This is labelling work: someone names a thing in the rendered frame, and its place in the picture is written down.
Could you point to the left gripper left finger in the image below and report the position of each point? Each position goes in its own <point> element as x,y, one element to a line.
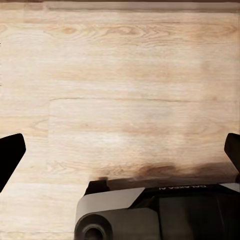
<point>12,150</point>

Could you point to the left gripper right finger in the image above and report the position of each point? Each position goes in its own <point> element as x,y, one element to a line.
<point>232,149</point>

